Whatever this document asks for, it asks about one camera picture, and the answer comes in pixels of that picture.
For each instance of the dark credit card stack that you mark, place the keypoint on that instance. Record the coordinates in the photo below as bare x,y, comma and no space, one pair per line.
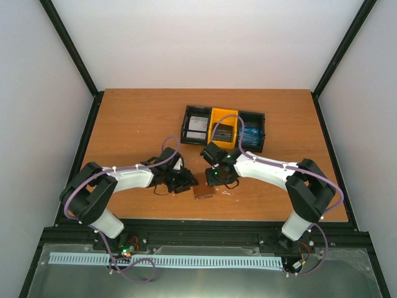
222,133

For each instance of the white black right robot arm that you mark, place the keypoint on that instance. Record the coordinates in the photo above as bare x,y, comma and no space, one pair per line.
310,192

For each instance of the metal sheet front plate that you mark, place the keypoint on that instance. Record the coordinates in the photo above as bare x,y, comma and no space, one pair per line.
345,273

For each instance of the black frame post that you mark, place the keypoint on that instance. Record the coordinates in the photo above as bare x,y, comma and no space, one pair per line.
60,28
351,33

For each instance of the black bin left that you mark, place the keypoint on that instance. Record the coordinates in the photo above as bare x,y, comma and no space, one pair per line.
194,111

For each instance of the black frame post right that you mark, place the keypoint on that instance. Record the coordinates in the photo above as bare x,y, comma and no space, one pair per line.
351,33

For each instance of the black bin right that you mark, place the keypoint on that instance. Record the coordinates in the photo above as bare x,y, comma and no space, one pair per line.
257,120

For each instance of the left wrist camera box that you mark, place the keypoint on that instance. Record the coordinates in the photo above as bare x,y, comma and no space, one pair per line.
179,164

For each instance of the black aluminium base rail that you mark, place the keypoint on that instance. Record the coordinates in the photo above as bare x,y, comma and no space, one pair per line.
261,235

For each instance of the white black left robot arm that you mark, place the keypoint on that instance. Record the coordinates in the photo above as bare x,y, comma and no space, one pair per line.
86,197

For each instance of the blue credit card stack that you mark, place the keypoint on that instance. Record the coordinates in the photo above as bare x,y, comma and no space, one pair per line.
251,135

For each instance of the yellow bin middle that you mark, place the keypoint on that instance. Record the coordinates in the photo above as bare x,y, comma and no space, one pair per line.
217,115

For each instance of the black bin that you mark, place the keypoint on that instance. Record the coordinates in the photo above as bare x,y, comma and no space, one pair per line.
194,111
257,120

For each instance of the brown leather card holder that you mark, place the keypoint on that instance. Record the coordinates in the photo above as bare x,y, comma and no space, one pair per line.
202,190

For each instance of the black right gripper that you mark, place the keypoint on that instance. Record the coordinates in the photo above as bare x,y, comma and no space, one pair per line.
211,181

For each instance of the light blue cable duct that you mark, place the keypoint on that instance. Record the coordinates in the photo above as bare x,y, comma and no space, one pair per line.
171,261

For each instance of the black frame post left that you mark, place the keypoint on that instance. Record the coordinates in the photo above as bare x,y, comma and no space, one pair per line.
60,28

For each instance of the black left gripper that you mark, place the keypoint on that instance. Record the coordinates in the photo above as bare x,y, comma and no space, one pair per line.
186,182

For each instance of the silver credit card stack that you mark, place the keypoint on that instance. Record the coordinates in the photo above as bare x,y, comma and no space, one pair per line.
197,127

